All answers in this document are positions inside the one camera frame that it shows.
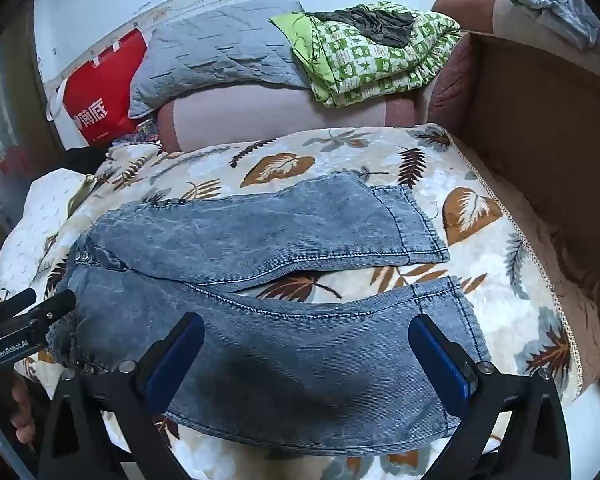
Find leaf print blanket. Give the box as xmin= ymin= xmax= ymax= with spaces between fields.
xmin=0 ymin=122 xmax=600 ymax=480

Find light grey crumpled cloth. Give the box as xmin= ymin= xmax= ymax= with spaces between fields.
xmin=509 ymin=0 xmax=600 ymax=50

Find brown sofa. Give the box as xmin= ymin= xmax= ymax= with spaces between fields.
xmin=155 ymin=0 xmax=600 ymax=396

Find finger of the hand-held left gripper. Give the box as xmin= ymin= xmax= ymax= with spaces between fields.
xmin=29 ymin=289 xmax=77 ymax=328
xmin=0 ymin=287 xmax=37 ymax=320

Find red shopping bag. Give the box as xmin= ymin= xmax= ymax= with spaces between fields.
xmin=46 ymin=28 xmax=148 ymax=148

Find green patterned quilt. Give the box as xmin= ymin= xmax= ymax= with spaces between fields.
xmin=269 ymin=2 xmax=463 ymax=108

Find black cloth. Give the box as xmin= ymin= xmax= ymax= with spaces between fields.
xmin=60 ymin=146 xmax=112 ymax=177

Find person's left hand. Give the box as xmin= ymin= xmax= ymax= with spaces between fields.
xmin=0 ymin=375 xmax=37 ymax=448

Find white speckled cloth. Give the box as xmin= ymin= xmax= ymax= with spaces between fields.
xmin=0 ymin=167 xmax=98 ymax=306

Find dark grey cloth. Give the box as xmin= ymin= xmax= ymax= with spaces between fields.
xmin=314 ymin=4 xmax=417 ymax=51

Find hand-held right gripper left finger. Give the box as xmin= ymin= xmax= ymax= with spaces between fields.
xmin=37 ymin=312 xmax=206 ymax=480

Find grey quilted pillow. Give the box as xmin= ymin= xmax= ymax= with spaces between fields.
xmin=127 ymin=0 xmax=313 ymax=120

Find wooden door with glass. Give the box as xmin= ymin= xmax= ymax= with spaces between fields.
xmin=0 ymin=15 xmax=66 ymax=241

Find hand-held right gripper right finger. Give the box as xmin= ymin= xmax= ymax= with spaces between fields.
xmin=409 ymin=313 xmax=572 ymax=480

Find blue denim pants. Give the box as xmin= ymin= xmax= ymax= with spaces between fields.
xmin=46 ymin=172 xmax=492 ymax=457

